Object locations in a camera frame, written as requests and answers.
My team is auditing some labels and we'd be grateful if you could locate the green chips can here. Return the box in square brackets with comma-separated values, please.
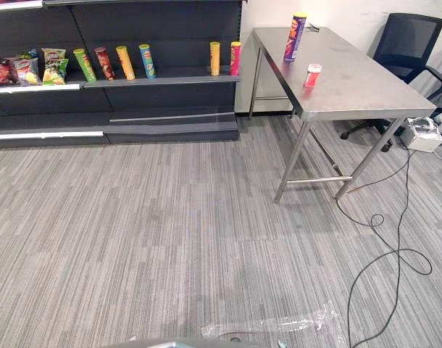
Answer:
[72, 47, 98, 83]

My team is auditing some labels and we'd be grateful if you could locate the grey red chips bag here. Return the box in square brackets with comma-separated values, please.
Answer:
[9, 57, 43, 87]

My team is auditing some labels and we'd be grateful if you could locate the yellow red chips bag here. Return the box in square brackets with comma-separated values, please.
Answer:
[41, 47, 67, 63]

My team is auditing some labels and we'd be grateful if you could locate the clear plastic tape strip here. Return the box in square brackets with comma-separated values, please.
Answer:
[200, 303, 341, 339]

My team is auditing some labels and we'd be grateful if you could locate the black mesh office chair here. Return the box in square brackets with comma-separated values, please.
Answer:
[339, 12, 442, 153]

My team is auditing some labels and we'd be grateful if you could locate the dark red chips can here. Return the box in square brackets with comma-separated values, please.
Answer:
[93, 46, 116, 81]

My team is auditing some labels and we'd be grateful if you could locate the white box device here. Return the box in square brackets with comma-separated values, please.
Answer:
[400, 117, 442, 152]

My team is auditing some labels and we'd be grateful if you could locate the purple chips can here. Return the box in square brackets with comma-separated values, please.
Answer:
[283, 12, 308, 62]

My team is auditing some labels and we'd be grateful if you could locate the yellow chips can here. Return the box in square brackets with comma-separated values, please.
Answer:
[209, 41, 221, 77]

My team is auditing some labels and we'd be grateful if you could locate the black floor cable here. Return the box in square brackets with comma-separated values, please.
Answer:
[335, 139, 433, 348]

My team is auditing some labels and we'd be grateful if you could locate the green yellow chips bag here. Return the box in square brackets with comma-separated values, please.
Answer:
[42, 58, 70, 86]

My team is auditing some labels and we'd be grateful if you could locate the red gum jar white lid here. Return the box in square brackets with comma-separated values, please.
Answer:
[303, 63, 322, 88]

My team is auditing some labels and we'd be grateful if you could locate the dark red chips bag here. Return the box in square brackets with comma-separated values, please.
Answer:
[0, 54, 19, 88]

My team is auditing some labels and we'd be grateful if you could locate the blue chips can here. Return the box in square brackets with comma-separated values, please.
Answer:
[138, 43, 157, 80]

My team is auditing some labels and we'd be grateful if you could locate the pink chips can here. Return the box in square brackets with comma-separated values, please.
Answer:
[230, 41, 242, 76]

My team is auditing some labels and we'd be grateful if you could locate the orange chips can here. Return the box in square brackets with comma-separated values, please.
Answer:
[115, 46, 136, 81]

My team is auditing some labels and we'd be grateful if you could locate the dark grey shop shelf unit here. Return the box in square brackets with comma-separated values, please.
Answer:
[0, 0, 243, 149]

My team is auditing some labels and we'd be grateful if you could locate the stainless steel table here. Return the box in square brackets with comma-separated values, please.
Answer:
[248, 26, 438, 204]

